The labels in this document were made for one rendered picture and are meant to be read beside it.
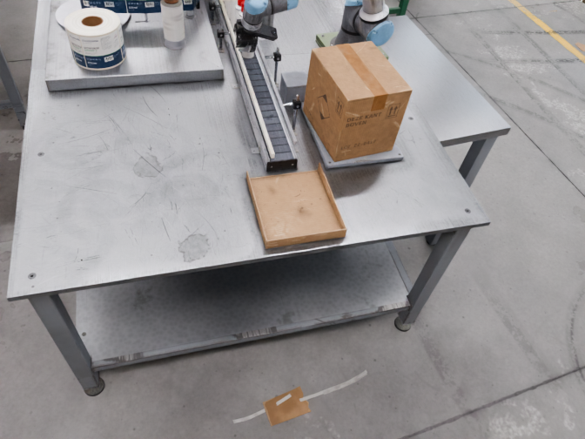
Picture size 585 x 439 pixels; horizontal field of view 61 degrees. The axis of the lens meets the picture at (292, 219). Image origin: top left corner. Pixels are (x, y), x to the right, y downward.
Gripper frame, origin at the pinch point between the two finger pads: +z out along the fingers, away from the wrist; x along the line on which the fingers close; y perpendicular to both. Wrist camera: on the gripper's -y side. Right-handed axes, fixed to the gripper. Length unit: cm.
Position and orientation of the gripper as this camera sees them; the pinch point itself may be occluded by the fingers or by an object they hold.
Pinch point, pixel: (250, 49)
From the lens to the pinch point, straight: 212.9
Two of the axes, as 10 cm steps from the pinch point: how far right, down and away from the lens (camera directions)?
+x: 1.7, 9.8, -1.3
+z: -2.1, 1.7, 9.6
